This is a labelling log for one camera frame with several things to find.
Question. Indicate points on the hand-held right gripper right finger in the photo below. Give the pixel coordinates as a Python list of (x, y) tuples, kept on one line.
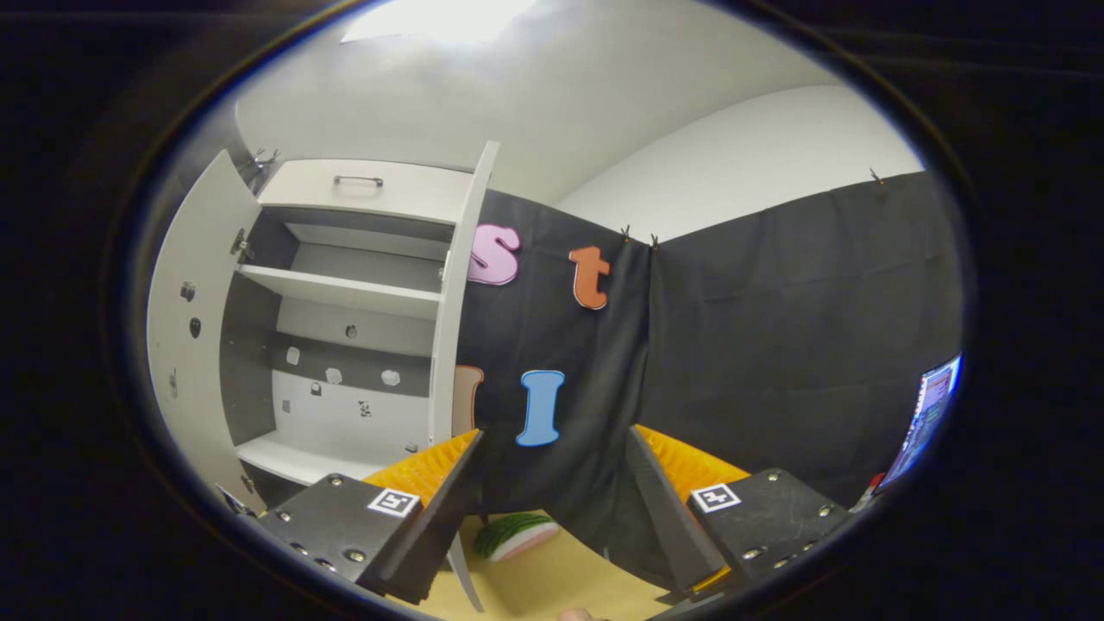
[(668, 517)]

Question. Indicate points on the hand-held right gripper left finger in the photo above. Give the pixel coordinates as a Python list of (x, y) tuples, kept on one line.
[(448, 517)]

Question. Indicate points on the white cabinet door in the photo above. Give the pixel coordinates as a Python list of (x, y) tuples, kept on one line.
[(461, 259), (198, 259)]

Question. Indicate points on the white cabinet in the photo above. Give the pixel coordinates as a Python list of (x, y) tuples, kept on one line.
[(345, 315)]

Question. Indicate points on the white cabinet shelf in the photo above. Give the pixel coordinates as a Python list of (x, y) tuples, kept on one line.
[(345, 293)]

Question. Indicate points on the watermelon slice toy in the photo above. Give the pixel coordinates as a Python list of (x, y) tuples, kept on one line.
[(517, 535)]

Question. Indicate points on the black backdrop cloth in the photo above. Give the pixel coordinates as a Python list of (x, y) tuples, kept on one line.
[(776, 345)]

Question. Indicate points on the laptop screen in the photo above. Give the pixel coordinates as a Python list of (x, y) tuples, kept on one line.
[(927, 414)]

